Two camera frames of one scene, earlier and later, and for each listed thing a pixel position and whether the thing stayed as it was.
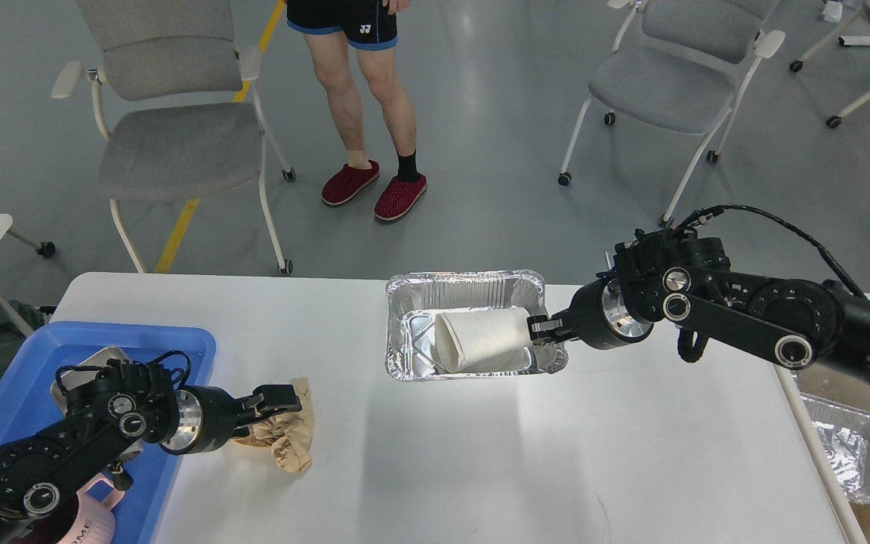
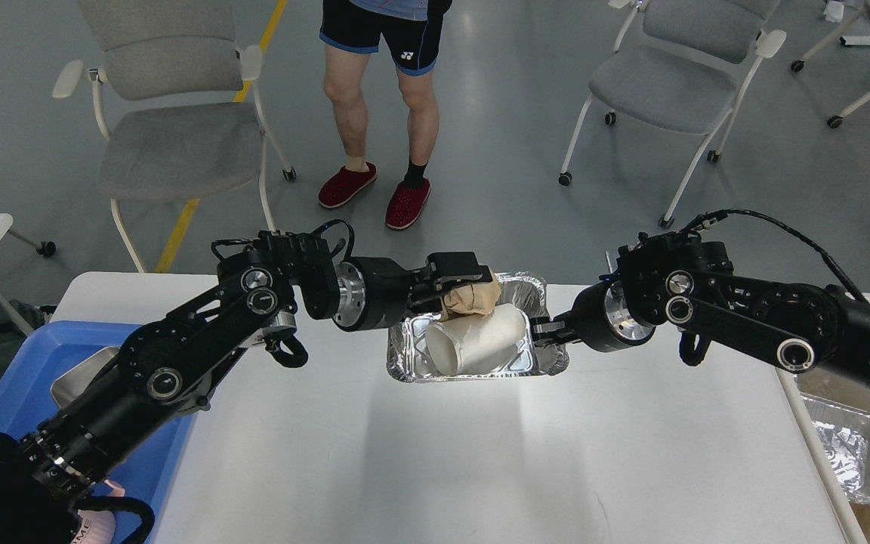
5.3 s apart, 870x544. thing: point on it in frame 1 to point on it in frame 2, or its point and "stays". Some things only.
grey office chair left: [177, 103] stays
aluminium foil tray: [414, 299] stays
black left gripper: [208, 416] to [371, 292]
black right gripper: [599, 315] stays
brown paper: [288, 437] to [473, 298]
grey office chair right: [683, 66] stays
